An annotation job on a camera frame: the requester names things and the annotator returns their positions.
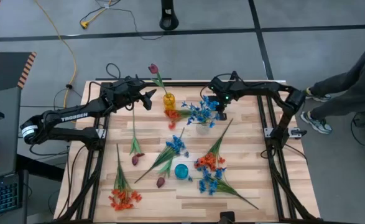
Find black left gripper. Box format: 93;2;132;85
106;78;158;111

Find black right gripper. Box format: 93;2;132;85
207;76;234;122

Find blue artificial flower bunch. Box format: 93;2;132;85
181;95;222;129
134;126;190;184
193;166;260;210

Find clear glass vase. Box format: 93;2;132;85
195;122;211;136

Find dark red artificial tulip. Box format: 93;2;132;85
147;63;170;97
129;107;146;167
155;157;173;189

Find blue glass vase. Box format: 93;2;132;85
174;163;190;180

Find yellow glass vase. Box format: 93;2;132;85
162;92;176;111

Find small black object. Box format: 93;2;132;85
219;211;235;224

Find person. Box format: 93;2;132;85
300;39;365;135

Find grey side desk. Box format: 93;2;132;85
0;86;29;224

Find backlit computer keyboard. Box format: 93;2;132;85
0;173;23;218

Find black metal table frame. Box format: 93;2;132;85
53;79;321;224

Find black cable loop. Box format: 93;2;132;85
106;63;121;80

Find long yellow floor cable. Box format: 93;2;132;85
32;0;78;121

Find black stand post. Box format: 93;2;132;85
159;0;180;31

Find yellow plug extension cable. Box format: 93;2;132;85
80;0;114;30

